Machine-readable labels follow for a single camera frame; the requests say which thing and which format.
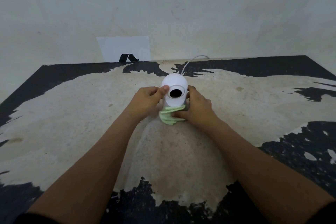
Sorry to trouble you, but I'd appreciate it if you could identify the white paper sheet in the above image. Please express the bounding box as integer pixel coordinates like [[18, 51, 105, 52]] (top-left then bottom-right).
[[96, 36, 152, 62]]

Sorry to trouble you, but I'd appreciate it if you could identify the white power cable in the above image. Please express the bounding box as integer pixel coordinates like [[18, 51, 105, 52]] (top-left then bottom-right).
[[181, 55, 210, 76]]

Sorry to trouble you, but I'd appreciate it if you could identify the person's black left sleeve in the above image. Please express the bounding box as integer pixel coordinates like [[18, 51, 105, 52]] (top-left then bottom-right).
[[13, 213, 61, 224]]

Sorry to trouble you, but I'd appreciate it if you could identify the white security camera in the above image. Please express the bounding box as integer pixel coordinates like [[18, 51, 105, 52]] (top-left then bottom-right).
[[161, 73, 188, 108]]

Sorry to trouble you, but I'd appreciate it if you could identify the light green cleaning cloth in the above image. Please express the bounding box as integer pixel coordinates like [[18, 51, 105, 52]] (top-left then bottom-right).
[[159, 105, 187, 125]]

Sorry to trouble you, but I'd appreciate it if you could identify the person's right hand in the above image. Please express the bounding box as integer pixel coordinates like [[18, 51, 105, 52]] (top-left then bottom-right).
[[172, 85, 220, 128]]

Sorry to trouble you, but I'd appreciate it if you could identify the person's black right sleeve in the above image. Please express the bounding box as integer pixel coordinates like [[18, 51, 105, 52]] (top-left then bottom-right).
[[306, 200, 336, 224]]

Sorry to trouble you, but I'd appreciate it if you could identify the person's right forearm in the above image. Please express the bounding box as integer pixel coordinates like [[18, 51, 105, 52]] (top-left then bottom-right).
[[201, 117, 336, 224]]

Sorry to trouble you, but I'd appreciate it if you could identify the person's left forearm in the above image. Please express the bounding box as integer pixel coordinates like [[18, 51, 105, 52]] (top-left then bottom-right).
[[25, 112, 143, 224]]

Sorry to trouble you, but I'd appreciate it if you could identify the person's black sleeve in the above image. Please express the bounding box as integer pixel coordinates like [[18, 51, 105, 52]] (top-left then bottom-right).
[[306, 200, 336, 224], [13, 213, 61, 224]]

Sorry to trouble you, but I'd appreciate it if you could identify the person's left hand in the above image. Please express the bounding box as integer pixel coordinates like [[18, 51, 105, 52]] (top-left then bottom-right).
[[125, 85, 170, 123]]

